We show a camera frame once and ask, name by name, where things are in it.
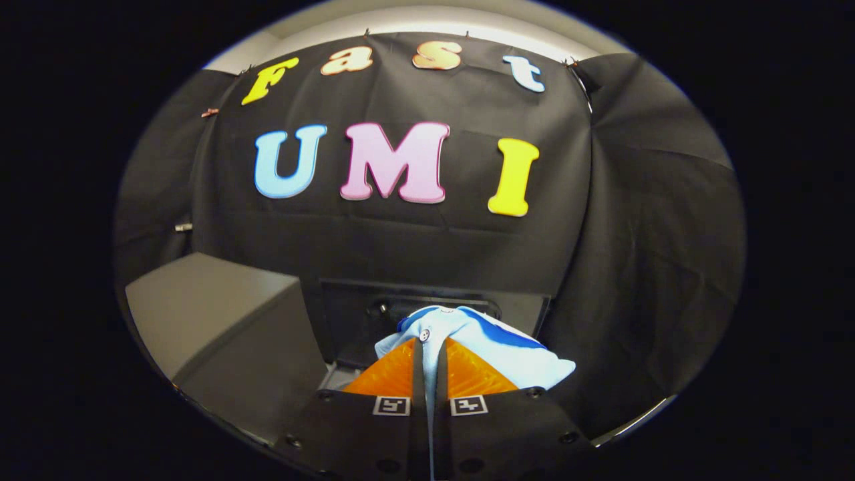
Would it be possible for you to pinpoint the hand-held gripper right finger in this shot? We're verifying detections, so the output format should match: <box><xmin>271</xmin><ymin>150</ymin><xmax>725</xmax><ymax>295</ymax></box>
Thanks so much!
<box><xmin>434</xmin><ymin>337</ymin><xmax>592</xmax><ymax>481</ymax></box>

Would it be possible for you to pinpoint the black backdrop cloth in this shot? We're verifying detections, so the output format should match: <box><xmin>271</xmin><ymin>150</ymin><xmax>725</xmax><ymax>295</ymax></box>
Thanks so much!
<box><xmin>114</xmin><ymin>32</ymin><xmax>745</xmax><ymax>442</ymax></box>

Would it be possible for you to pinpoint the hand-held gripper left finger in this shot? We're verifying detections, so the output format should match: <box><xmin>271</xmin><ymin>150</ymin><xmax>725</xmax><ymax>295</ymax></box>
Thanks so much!
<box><xmin>273</xmin><ymin>338</ymin><xmax>429</xmax><ymax>481</ymax></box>

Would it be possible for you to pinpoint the light blue polo shirt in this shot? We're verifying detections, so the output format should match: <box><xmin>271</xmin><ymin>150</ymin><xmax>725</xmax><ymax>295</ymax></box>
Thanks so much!
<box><xmin>374</xmin><ymin>305</ymin><xmax>576</xmax><ymax>481</ymax></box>

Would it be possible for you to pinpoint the grey box cabinet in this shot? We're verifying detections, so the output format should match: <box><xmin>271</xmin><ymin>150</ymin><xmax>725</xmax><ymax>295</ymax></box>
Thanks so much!
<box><xmin>125</xmin><ymin>252</ymin><xmax>329</xmax><ymax>447</ymax></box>

